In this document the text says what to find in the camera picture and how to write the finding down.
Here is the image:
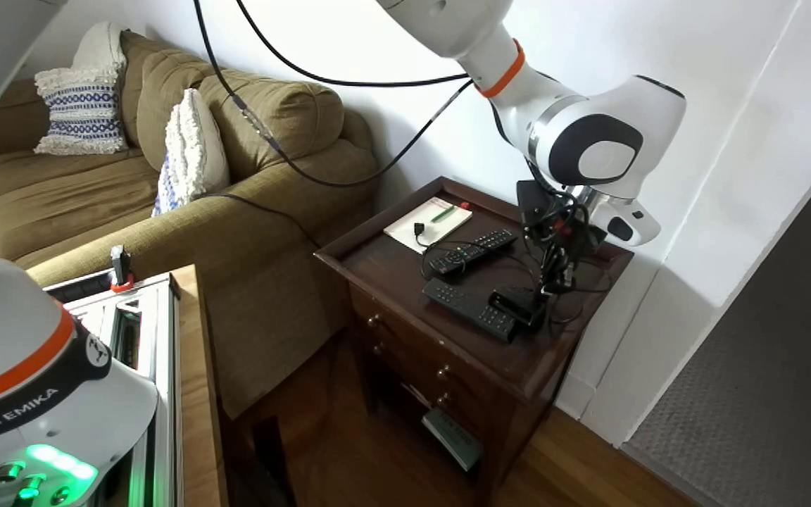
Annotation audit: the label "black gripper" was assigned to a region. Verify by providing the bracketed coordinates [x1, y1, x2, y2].
[527, 192, 606, 305]

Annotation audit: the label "black alarm clock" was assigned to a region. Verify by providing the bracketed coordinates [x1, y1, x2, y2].
[488, 289, 551, 332]

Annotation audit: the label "small black remote colored buttons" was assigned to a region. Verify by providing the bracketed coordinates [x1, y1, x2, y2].
[419, 229, 520, 282]

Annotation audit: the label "long black remote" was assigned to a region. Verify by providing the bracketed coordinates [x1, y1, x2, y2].
[419, 277, 520, 344]

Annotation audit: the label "dark wooden nightstand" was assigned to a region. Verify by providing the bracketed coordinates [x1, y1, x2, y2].
[312, 175, 637, 507]

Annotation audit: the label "white notepad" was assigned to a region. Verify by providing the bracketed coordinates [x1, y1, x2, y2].
[379, 195, 477, 256]

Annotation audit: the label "olive fabric couch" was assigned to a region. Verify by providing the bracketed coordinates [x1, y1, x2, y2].
[0, 25, 382, 423]

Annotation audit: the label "wooden cart board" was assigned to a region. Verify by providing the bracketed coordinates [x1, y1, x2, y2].
[167, 261, 230, 507]

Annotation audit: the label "white knitted pillow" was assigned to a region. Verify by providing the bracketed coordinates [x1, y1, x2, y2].
[149, 87, 230, 219]

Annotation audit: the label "blue striped white pillow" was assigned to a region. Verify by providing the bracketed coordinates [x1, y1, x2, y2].
[32, 61, 132, 157]

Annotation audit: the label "white folded blanket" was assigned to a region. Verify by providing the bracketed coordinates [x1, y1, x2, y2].
[71, 19, 132, 74]

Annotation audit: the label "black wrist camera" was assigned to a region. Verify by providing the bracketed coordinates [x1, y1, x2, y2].
[515, 178, 550, 230]

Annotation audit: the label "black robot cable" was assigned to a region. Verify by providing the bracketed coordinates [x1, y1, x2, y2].
[192, 0, 477, 192]
[234, 0, 472, 91]

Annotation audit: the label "black clamp handle red base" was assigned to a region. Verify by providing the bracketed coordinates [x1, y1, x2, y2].
[106, 243, 139, 295]

